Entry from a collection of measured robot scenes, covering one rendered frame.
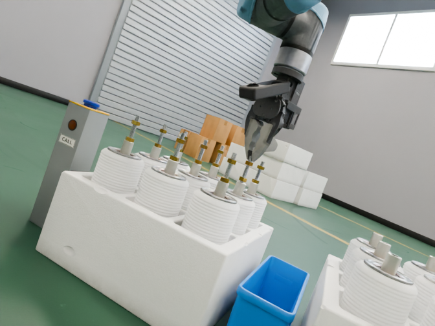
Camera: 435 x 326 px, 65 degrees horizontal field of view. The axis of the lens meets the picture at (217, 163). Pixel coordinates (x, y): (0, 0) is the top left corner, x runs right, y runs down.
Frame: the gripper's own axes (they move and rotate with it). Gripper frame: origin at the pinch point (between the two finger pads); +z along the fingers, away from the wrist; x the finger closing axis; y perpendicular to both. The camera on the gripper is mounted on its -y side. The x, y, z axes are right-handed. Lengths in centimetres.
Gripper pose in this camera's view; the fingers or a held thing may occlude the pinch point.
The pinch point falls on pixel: (250, 154)
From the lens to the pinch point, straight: 75.8
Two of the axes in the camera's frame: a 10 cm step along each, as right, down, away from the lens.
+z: -3.5, 9.3, 0.7
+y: 6.6, 1.9, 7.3
